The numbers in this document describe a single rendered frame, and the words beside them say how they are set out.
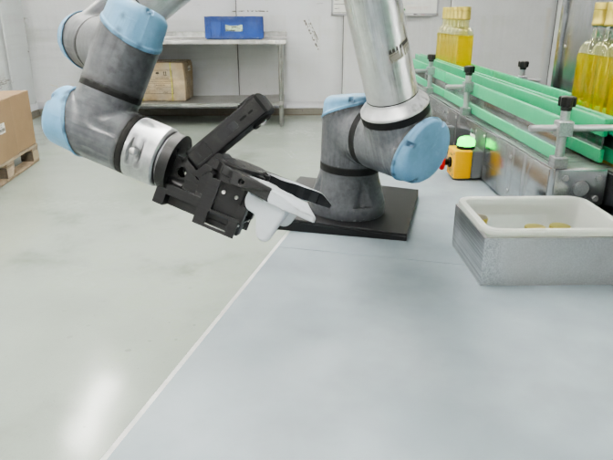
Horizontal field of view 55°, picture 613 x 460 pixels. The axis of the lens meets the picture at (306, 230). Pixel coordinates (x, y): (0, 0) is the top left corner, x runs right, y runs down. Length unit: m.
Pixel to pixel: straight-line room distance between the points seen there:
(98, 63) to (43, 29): 6.79
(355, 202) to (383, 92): 0.25
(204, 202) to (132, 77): 0.17
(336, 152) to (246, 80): 5.97
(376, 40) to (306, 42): 6.07
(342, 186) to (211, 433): 0.62
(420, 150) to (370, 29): 0.21
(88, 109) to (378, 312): 0.46
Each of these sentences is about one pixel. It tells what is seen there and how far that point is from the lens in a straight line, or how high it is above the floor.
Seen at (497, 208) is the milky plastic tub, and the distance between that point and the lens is 1.08.
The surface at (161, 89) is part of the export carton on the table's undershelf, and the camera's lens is 6.55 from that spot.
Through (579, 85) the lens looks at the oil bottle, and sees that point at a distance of 1.38.
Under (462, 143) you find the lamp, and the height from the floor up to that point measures 0.84.
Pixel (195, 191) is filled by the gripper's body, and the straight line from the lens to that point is 0.71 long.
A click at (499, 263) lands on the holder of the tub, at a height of 0.79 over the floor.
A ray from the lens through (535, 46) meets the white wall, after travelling 7.52.
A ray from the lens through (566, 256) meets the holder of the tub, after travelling 0.97.
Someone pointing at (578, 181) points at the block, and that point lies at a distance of 1.16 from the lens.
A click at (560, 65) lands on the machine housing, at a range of 1.93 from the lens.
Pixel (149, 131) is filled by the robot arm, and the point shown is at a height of 1.01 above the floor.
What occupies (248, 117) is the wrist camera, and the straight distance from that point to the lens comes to 0.69.
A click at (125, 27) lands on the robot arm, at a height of 1.13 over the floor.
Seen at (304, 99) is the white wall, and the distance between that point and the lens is 7.05.
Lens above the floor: 1.15
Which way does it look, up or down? 20 degrees down
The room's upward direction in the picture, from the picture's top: straight up
